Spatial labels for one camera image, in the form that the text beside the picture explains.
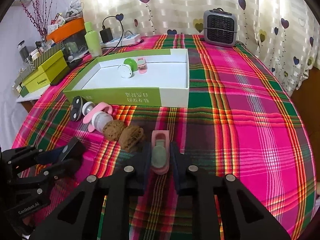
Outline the grey portable heater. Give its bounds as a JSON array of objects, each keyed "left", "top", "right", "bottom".
[{"left": 203, "top": 8, "right": 238, "bottom": 48}]

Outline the striped box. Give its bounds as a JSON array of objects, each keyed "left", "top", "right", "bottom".
[{"left": 15, "top": 42, "right": 62, "bottom": 86}]

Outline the red twig decoration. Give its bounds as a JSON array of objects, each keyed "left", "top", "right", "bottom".
[{"left": 20, "top": 0, "right": 54, "bottom": 39}]

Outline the yellow green gift box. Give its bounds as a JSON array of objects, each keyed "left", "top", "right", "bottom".
[{"left": 20, "top": 50, "right": 67, "bottom": 97}]

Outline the green white cardboard box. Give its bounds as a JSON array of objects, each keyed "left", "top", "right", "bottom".
[{"left": 63, "top": 49, "right": 189, "bottom": 108}]

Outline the pink plaid bedspread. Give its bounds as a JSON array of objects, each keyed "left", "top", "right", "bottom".
[{"left": 13, "top": 34, "right": 316, "bottom": 239}]

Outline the pink green clip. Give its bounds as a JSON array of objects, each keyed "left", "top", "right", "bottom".
[
  {"left": 151, "top": 130, "right": 170, "bottom": 175},
  {"left": 137, "top": 57, "right": 147, "bottom": 74}
]

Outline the light green bottle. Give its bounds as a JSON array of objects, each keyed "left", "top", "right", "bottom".
[{"left": 84, "top": 22, "right": 103, "bottom": 58}]

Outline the pink handle clear jar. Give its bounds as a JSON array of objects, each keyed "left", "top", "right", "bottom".
[{"left": 82, "top": 101, "right": 113, "bottom": 133}]

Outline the heart pattern curtain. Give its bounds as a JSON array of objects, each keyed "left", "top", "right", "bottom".
[{"left": 81, "top": 0, "right": 319, "bottom": 94}]

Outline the black electric shaver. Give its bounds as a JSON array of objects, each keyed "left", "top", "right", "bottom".
[{"left": 70, "top": 96, "right": 87, "bottom": 121}]

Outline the brown walnut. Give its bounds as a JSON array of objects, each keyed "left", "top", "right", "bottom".
[
  {"left": 103, "top": 120, "right": 126, "bottom": 141},
  {"left": 119, "top": 125, "right": 145, "bottom": 153}
]

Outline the green white roller massager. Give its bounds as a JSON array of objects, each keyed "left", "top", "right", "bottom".
[{"left": 117, "top": 58, "right": 138, "bottom": 79}]

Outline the black charger cable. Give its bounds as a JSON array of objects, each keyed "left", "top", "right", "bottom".
[{"left": 82, "top": 15, "right": 145, "bottom": 55}]

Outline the white blue power strip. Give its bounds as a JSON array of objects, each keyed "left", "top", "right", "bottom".
[{"left": 100, "top": 34, "right": 141, "bottom": 48}]

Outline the orange tray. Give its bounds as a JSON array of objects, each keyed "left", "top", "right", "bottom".
[{"left": 46, "top": 17, "right": 85, "bottom": 43}]

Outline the black charger plug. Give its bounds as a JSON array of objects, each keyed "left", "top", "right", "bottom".
[{"left": 100, "top": 28, "right": 113, "bottom": 43}]

